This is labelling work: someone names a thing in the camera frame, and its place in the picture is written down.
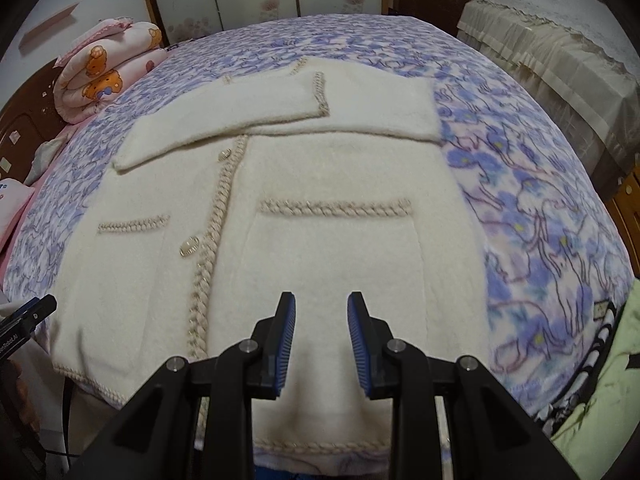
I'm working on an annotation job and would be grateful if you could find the grey cloth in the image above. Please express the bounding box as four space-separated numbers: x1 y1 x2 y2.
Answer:
25 140 63 186

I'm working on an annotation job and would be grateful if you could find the black white striped cloth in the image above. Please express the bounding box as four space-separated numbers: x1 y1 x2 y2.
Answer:
532 302 623 428

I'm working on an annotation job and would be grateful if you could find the white fuzzy cardigan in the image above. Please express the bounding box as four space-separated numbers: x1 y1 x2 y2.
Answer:
50 57 493 453

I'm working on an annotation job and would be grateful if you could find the pink wall shelf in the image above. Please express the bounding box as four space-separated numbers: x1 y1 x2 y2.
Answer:
19 4 80 53

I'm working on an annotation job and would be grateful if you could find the wooden drawer cabinet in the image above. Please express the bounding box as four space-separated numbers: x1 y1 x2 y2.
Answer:
607 170 640 276

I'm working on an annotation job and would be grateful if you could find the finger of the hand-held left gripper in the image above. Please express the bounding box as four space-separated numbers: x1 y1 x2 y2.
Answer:
20 295 57 333

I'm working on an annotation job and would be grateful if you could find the wooden headboard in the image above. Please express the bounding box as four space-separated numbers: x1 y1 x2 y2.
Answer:
0 57 76 186

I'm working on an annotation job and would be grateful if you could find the white pillow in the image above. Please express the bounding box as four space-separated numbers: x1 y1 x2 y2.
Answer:
0 177 36 256

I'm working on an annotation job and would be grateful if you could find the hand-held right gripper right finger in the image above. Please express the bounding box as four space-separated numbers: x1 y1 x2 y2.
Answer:
347 291 571 480

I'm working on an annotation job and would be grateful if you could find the lace-covered beige furniture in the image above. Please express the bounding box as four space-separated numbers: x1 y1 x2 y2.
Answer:
457 0 640 176

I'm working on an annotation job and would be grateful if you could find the pink bed sheet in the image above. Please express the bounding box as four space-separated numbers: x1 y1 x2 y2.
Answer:
0 125 81 286

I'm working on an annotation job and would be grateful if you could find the light green cloth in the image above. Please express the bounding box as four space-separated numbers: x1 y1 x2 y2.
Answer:
550 305 640 480

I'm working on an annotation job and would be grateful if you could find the rolled bear print quilt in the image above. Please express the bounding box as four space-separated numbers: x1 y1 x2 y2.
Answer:
52 17 168 123

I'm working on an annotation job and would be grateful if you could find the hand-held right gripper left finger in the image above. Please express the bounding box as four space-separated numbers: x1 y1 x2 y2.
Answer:
65 291 298 480

